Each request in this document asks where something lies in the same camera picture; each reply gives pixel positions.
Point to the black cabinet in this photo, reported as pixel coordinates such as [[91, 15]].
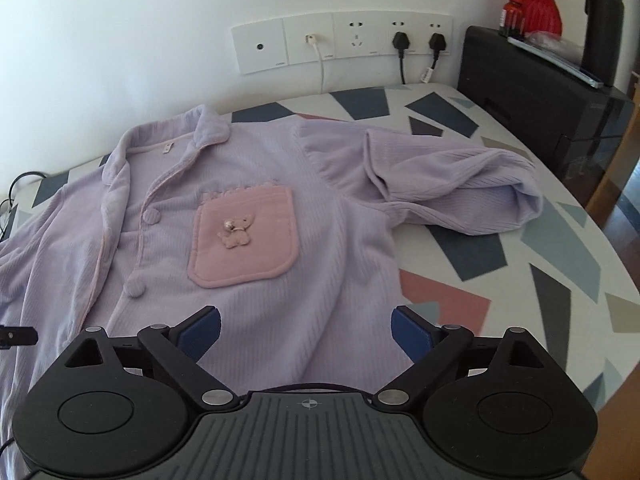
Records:
[[525, 110]]

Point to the white power socket plate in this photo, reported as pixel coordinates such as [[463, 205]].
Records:
[[447, 27], [387, 25], [357, 37]]

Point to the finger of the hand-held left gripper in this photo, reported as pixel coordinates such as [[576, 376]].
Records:
[[17, 336]]

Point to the white network socket plate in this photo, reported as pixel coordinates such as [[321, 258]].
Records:
[[300, 52]]

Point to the glossy smartphone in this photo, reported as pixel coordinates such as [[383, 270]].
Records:
[[560, 62]]

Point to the black thermos bottle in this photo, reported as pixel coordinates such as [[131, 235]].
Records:
[[602, 25]]

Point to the clear plastic wrapper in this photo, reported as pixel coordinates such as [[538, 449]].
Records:
[[555, 42]]

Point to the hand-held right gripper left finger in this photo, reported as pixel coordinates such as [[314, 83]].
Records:
[[200, 332]]

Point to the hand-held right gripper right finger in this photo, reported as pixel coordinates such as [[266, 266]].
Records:
[[410, 335]]

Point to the lilac pajama top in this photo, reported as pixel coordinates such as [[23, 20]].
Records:
[[325, 260]]

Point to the black tagged power plug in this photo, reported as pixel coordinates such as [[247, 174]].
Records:
[[437, 41]]

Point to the white aerial socket plate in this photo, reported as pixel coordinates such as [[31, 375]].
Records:
[[260, 47]]

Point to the amber glass bottle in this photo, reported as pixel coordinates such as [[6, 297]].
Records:
[[511, 17]]

